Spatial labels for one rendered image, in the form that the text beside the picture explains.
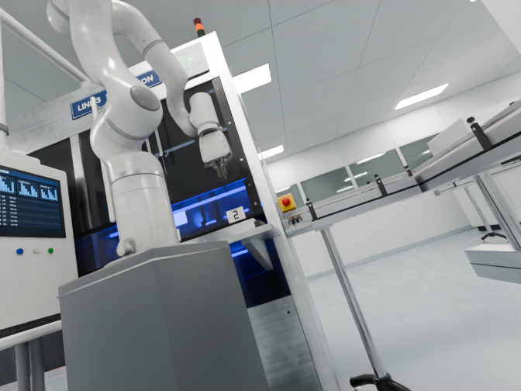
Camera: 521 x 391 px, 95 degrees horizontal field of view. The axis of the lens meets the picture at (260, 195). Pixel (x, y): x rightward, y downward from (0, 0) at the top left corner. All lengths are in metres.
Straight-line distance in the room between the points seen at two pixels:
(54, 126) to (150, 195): 1.43
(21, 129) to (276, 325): 1.89
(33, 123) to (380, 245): 5.74
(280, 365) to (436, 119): 6.62
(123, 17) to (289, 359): 1.37
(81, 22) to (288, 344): 1.27
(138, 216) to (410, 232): 5.93
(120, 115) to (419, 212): 6.10
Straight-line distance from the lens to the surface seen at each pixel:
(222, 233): 0.78
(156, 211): 0.57
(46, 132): 1.98
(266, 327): 1.18
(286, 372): 1.23
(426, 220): 6.36
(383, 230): 6.02
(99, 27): 0.86
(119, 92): 0.66
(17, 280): 1.35
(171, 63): 0.97
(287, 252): 1.12
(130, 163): 0.61
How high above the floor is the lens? 0.79
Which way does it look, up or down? 14 degrees up
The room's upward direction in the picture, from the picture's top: 18 degrees counter-clockwise
